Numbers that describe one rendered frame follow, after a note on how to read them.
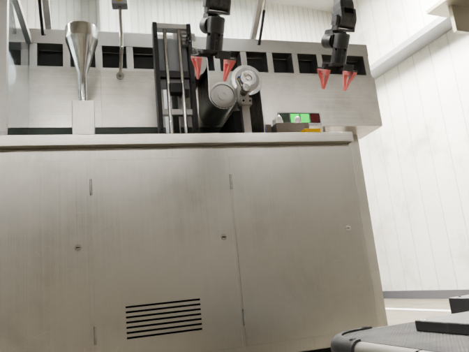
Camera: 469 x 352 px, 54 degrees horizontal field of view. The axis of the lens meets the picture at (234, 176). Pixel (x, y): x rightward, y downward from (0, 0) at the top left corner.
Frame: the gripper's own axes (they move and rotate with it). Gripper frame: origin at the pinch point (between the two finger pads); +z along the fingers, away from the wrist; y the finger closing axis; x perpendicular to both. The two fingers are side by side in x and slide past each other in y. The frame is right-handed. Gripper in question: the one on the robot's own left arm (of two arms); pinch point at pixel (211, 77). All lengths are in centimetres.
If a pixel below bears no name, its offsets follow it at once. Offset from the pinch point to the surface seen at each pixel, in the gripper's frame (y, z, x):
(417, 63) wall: -294, -18, -222
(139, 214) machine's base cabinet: 23, 47, 3
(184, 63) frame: -1.8, -2.8, -41.1
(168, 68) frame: 5.7, -0.1, -38.0
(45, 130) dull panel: 52, 35, -77
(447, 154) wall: -294, 62, -161
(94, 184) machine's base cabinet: 37, 39, -4
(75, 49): 40, -4, -67
